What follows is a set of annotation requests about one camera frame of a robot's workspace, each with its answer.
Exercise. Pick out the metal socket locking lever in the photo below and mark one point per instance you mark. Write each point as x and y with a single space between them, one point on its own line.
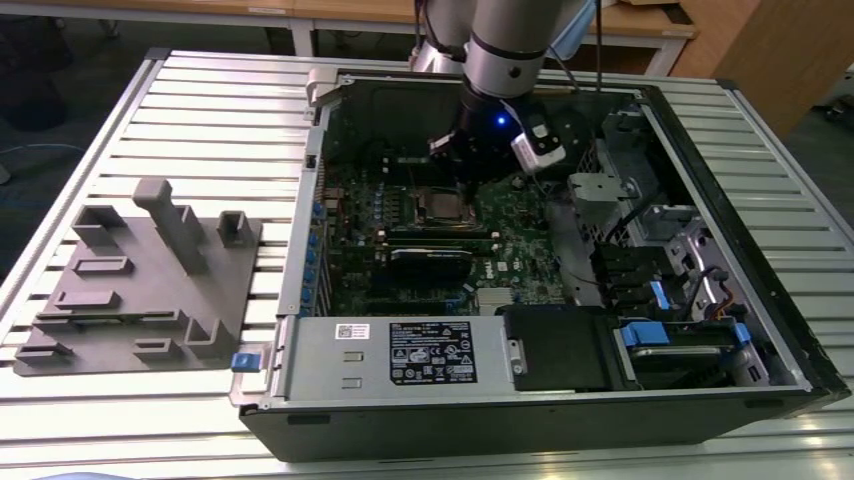
474 211

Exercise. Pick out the blue case latch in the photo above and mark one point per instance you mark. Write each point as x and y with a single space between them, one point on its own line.
246 362

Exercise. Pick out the blue disk carrier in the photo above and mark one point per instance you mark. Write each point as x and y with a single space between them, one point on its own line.
644 334

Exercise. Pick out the grey power supply unit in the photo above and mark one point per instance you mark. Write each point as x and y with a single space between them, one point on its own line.
314 350

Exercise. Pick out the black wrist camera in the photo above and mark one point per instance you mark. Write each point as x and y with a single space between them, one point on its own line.
444 146

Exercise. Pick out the wooden cabinet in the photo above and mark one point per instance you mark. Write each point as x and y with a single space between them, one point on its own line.
788 50

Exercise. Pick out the office chair base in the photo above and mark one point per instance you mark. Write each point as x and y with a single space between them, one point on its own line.
843 107

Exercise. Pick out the silver chipset heatsink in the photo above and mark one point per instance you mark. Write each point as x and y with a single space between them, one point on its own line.
496 296

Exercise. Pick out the silver metal bracket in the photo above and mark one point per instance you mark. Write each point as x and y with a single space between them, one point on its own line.
594 192

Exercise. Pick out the silver drive cage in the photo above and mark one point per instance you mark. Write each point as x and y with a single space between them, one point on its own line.
694 245

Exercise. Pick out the black RAM slot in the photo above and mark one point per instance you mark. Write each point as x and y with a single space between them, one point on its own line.
441 242
441 231

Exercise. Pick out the black PC case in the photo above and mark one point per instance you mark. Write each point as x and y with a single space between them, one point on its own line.
468 430

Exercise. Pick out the wooden desk white frame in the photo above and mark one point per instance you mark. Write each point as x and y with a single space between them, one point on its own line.
167 14
641 30

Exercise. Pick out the CPU socket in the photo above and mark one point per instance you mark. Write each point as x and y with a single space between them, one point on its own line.
422 223

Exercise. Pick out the black graphics card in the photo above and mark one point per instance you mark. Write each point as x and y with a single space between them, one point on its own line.
430 270

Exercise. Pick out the green motherboard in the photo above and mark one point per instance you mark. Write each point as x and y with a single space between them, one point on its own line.
528 250

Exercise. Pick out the blue plastic tab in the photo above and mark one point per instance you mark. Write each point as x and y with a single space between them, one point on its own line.
658 295

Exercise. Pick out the silver CPU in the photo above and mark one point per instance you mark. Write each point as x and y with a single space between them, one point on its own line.
446 206

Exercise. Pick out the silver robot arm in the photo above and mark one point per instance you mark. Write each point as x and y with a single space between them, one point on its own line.
504 50

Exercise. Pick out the black plastic shroud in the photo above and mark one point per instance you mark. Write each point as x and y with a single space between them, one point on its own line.
561 350

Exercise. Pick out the grey parts rack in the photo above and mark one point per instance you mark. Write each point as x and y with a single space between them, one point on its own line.
154 300

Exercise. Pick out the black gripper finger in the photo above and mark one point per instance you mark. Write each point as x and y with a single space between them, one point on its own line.
470 192

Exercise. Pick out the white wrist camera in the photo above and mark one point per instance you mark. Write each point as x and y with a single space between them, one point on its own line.
541 145

